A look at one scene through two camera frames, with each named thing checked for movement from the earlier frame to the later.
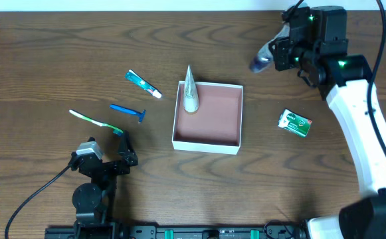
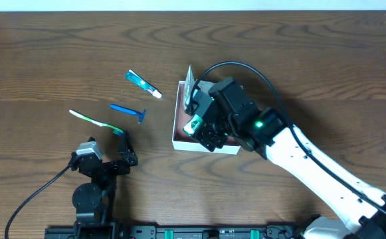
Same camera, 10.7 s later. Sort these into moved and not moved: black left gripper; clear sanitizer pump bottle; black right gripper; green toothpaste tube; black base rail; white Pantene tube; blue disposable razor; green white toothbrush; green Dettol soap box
Moved: clear sanitizer pump bottle; black right gripper; green Dettol soap box
Not moved: green toothpaste tube; white Pantene tube; black left gripper; black base rail; blue disposable razor; green white toothbrush
